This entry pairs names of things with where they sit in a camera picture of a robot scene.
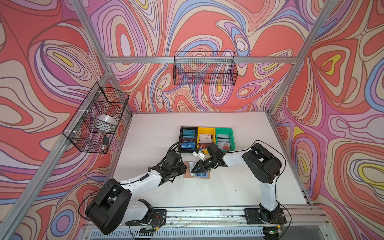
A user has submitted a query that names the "aluminium rail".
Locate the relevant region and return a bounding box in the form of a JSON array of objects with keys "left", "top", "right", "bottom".
[{"left": 78, "top": 205, "right": 337, "bottom": 240}]

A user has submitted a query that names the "left wire basket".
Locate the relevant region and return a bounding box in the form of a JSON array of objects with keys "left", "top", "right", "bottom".
[{"left": 63, "top": 83, "right": 130, "bottom": 154}]

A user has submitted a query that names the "blue VIP card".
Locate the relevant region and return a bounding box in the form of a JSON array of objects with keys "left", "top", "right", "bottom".
[{"left": 181, "top": 142, "right": 196, "bottom": 150}]

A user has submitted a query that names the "green plastic bin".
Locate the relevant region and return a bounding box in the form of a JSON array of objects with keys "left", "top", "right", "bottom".
[{"left": 215, "top": 128, "right": 236, "bottom": 152}]

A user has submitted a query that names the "black plastic bin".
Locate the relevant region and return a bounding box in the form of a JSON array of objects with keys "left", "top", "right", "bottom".
[{"left": 179, "top": 126, "right": 198, "bottom": 153}]

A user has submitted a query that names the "white tape roll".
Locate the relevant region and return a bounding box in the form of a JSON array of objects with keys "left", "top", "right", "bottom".
[{"left": 96, "top": 114, "right": 118, "bottom": 126}]

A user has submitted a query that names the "black corrugated cable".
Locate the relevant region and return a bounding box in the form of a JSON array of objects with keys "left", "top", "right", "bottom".
[{"left": 167, "top": 142, "right": 181, "bottom": 157}]

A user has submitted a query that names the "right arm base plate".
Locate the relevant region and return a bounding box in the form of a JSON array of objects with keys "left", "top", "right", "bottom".
[{"left": 243, "top": 206, "right": 287, "bottom": 225}]

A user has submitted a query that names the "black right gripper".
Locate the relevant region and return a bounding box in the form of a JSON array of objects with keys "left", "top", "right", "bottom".
[{"left": 190, "top": 155, "right": 217, "bottom": 173}]

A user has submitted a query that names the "teal card in black bin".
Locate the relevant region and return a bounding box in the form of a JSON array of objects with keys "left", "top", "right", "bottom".
[{"left": 183, "top": 129, "right": 195, "bottom": 136}]

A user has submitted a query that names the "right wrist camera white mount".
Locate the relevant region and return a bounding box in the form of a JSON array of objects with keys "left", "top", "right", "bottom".
[{"left": 193, "top": 150, "right": 206, "bottom": 161}]

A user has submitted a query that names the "wire basket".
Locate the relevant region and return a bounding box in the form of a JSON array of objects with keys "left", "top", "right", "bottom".
[
  {"left": 173, "top": 50, "right": 238, "bottom": 86},
  {"left": 63, "top": 83, "right": 130, "bottom": 154}
]

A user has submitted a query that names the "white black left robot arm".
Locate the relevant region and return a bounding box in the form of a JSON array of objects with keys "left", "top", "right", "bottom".
[{"left": 85, "top": 150, "right": 187, "bottom": 235}]

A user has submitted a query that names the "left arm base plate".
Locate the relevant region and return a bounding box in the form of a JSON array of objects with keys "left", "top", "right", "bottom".
[{"left": 125, "top": 209, "right": 167, "bottom": 228}]

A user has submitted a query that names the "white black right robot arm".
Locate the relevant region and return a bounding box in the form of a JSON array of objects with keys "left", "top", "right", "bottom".
[{"left": 191, "top": 140, "right": 285, "bottom": 212}]

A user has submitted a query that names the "back wire basket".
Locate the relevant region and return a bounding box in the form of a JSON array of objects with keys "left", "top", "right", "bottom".
[{"left": 173, "top": 50, "right": 238, "bottom": 86}]

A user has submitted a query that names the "tan card holder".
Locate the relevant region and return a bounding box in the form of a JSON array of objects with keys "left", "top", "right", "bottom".
[{"left": 184, "top": 161, "right": 210, "bottom": 179}]

